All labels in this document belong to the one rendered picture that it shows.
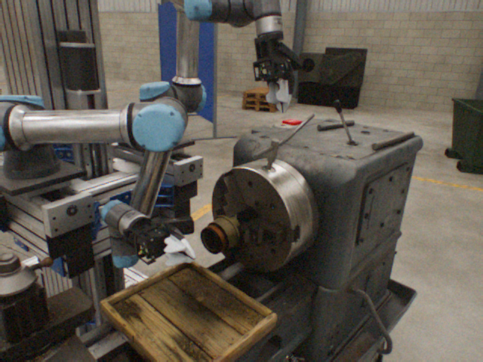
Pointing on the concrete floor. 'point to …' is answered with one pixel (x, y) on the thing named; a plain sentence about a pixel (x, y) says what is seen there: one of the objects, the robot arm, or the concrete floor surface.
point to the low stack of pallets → (258, 96)
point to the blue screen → (168, 49)
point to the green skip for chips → (467, 135)
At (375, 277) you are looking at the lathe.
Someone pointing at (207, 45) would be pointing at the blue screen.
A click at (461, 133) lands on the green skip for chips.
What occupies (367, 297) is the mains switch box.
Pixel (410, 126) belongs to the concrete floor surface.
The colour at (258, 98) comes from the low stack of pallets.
